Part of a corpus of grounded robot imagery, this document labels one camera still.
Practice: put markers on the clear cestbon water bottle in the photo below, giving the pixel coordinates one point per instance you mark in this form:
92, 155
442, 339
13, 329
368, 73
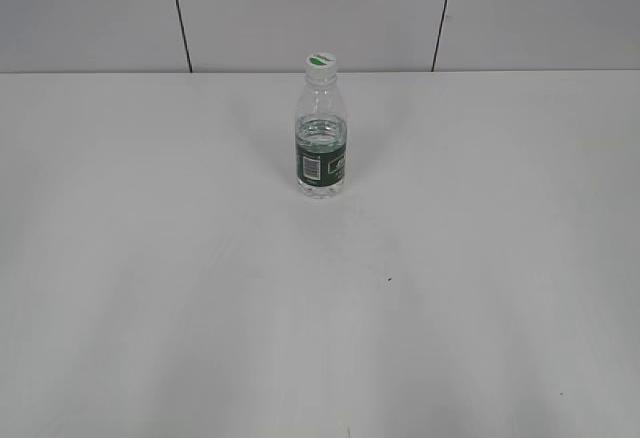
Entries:
321, 134

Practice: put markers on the white green bottle cap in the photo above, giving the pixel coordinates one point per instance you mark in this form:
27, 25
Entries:
321, 66

